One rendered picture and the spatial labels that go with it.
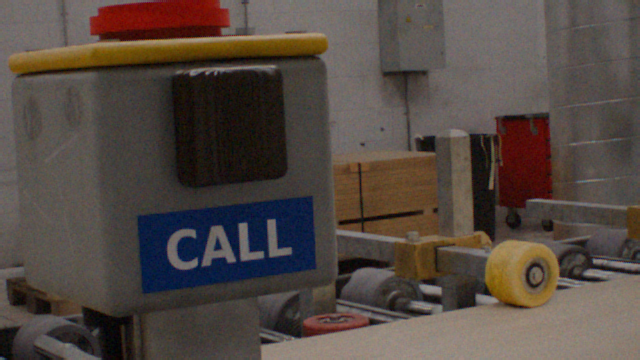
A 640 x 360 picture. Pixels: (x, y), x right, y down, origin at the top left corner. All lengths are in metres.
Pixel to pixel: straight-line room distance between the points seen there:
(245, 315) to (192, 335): 0.02
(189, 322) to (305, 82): 0.07
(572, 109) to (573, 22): 0.32
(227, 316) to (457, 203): 1.43
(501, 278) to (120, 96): 1.32
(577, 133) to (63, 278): 4.48
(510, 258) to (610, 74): 3.17
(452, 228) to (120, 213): 1.48
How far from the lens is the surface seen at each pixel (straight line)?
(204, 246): 0.34
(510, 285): 1.61
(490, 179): 8.54
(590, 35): 4.77
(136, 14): 0.35
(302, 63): 0.35
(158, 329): 0.36
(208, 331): 0.36
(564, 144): 4.85
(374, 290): 2.21
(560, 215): 2.24
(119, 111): 0.33
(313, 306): 1.68
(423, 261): 1.76
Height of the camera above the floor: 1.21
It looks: 5 degrees down
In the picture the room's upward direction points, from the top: 3 degrees counter-clockwise
